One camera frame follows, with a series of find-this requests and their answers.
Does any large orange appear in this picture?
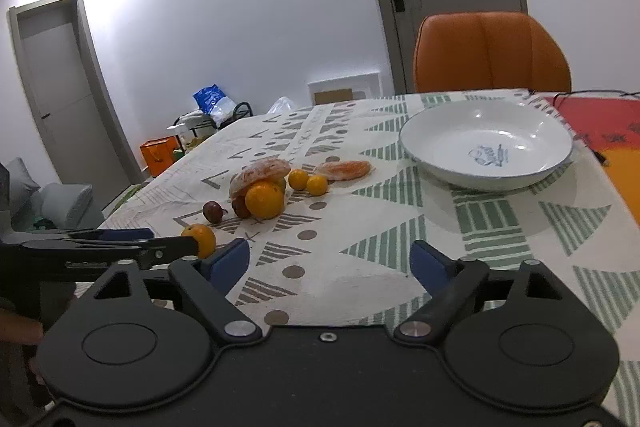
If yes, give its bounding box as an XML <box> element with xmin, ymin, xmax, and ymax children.
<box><xmin>245</xmin><ymin>181</ymin><xmax>284</xmax><ymax>220</ymax></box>

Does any peeled pomelo segment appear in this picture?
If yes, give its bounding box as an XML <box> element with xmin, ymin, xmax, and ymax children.
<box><xmin>314</xmin><ymin>160</ymin><xmax>372</xmax><ymax>182</ymax></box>
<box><xmin>229</xmin><ymin>158</ymin><xmax>291</xmax><ymax>199</ymax></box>

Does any person's left hand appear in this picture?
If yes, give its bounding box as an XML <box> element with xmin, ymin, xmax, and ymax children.
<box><xmin>0</xmin><ymin>310</ymin><xmax>43</xmax><ymax>346</ymax></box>

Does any orange paper bag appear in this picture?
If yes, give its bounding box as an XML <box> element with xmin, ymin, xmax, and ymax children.
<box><xmin>140</xmin><ymin>135</ymin><xmax>179</xmax><ymax>178</ymax></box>

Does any grey left door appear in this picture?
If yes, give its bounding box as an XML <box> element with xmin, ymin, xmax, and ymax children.
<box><xmin>8</xmin><ymin>0</ymin><xmax>144</xmax><ymax>208</ymax></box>

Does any small yellow kumquat left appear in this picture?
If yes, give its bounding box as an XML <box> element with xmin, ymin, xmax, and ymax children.
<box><xmin>288</xmin><ymin>169</ymin><xmax>309</xmax><ymax>191</ymax></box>

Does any small yellow kumquat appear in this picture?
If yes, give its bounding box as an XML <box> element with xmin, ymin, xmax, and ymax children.
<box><xmin>288</xmin><ymin>169</ymin><xmax>309</xmax><ymax>191</ymax></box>
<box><xmin>306</xmin><ymin>174</ymin><xmax>329</xmax><ymax>196</ymax></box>

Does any small yellow kumquat right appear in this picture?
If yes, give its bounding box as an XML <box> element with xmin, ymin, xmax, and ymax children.
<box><xmin>306</xmin><ymin>174</ymin><xmax>329</xmax><ymax>196</ymax></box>

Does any patterned white tablecloth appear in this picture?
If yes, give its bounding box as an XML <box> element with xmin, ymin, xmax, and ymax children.
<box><xmin>106</xmin><ymin>93</ymin><xmax>639</xmax><ymax>426</ymax></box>

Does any white enamel plate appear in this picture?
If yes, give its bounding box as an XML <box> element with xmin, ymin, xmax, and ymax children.
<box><xmin>399</xmin><ymin>100</ymin><xmax>573</xmax><ymax>192</ymax></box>

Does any black metal rack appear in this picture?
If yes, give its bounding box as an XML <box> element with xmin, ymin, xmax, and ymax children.
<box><xmin>167</xmin><ymin>98</ymin><xmax>254</xmax><ymax>144</ymax></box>

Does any blue white plastic bag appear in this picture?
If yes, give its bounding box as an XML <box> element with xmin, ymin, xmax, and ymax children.
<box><xmin>193</xmin><ymin>84</ymin><xmax>236</xmax><ymax>127</ymax></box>

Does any clear plastic bag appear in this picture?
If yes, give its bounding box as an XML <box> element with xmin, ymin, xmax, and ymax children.
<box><xmin>267</xmin><ymin>96</ymin><xmax>297</xmax><ymax>115</ymax></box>

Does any white foam packaging board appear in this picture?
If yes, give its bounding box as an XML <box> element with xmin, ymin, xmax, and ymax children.
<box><xmin>308</xmin><ymin>72</ymin><xmax>382</xmax><ymax>105</ymax></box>

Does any orange leather chair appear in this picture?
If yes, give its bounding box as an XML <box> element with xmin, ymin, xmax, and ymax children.
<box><xmin>413</xmin><ymin>12</ymin><xmax>572</xmax><ymax>92</ymax></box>

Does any red orange cartoon mat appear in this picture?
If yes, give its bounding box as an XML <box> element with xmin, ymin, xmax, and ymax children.
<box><xmin>546</xmin><ymin>93</ymin><xmax>640</xmax><ymax>222</ymax></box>

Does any black usb cable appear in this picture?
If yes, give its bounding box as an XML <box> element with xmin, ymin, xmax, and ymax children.
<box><xmin>522</xmin><ymin>89</ymin><xmax>640</xmax><ymax>167</ymax></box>

